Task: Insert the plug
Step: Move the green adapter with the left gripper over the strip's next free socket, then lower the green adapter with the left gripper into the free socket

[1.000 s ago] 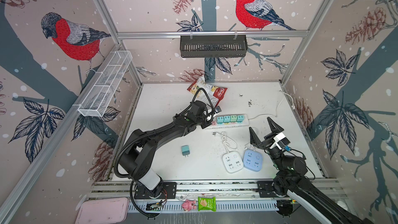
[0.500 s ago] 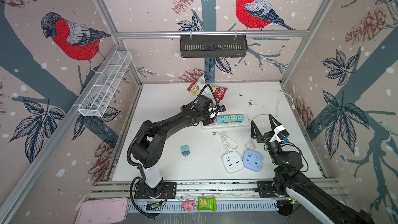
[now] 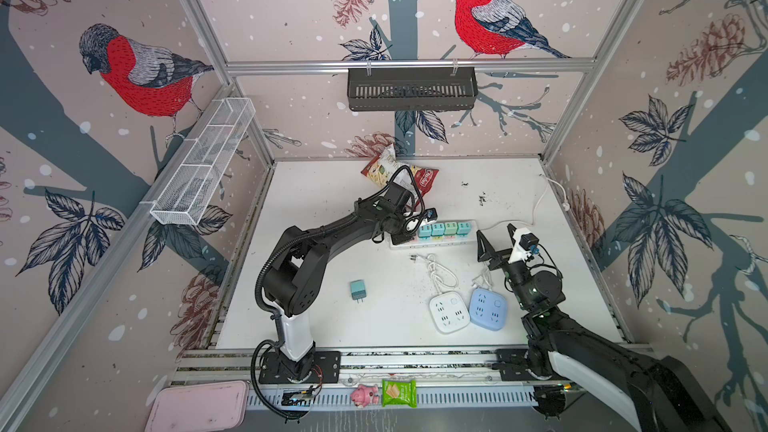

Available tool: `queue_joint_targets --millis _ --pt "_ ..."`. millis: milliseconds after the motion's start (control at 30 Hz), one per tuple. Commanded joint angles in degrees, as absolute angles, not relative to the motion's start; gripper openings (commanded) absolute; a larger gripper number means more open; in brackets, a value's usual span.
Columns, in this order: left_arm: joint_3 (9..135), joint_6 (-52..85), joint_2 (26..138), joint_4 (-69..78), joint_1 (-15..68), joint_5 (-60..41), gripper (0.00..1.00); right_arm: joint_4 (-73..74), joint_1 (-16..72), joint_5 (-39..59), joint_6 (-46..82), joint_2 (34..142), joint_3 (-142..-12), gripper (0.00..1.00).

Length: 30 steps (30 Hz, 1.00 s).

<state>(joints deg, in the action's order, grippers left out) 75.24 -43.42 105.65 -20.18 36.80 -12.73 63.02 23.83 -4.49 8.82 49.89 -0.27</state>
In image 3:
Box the white multicolour power strip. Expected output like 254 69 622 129
389 220 478 250

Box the teal plug adapter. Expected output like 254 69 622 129
418 224 432 238
349 279 367 302
431 222 445 237
456 222 472 236

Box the light green plug adapter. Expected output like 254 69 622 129
444 222 458 236

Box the teal plug adapter front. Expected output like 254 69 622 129
349 279 367 302

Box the white square power socket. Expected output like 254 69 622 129
428 291 470 334

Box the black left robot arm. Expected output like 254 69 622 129
252 165 437 384

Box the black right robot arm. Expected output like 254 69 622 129
476 224 729 431

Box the blue square power socket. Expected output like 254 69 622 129
468 288 508 331

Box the red white chips bag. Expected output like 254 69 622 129
361 145 439 195

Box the green snack packet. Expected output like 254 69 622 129
381 380 418 408

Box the pink toy pig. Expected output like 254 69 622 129
350 384 381 408

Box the pink tray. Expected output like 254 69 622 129
145 381 250 432

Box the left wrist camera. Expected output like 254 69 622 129
423 208 438 222

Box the power strip white cable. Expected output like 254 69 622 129
479 173 571 232

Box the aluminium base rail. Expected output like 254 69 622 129
173 344 655 412

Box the black hanging wire basket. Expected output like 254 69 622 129
347 67 478 112

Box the white wire mesh shelf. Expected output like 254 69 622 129
150 97 255 226

